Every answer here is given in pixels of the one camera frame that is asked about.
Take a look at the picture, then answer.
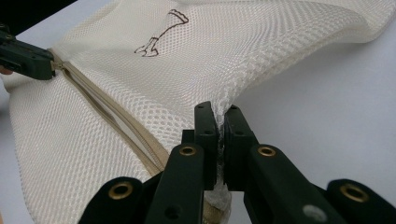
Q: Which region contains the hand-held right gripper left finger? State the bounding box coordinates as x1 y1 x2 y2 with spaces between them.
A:
181 101 219 191

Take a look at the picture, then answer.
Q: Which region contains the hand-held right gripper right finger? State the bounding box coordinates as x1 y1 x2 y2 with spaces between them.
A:
223 104 260 192

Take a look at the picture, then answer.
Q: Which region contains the white mesh laundry bag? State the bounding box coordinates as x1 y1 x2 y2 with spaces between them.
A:
1 0 396 224

